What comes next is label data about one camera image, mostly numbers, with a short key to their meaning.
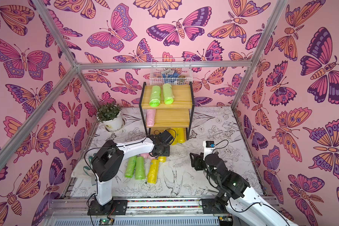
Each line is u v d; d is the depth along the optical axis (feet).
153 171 2.72
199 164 2.08
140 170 2.75
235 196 1.61
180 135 3.15
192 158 2.30
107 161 1.69
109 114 3.02
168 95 2.45
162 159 2.93
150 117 2.81
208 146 2.05
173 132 2.55
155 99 2.35
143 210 2.40
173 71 2.81
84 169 2.79
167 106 2.46
